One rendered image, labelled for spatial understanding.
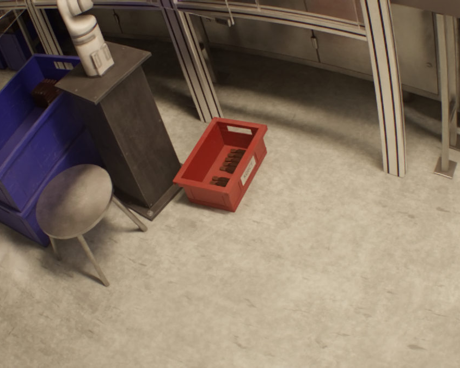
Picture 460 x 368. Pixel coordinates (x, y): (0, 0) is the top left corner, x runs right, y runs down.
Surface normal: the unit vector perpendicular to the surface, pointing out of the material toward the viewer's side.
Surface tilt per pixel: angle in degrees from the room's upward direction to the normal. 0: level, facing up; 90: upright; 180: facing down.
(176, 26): 90
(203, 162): 90
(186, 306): 0
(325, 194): 0
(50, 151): 90
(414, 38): 90
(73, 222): 0
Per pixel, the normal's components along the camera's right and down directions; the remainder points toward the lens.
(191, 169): 0.88, 0.18
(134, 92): 0.76, 0.35
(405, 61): -0.50, 0.72
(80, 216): -0.23, -0.65
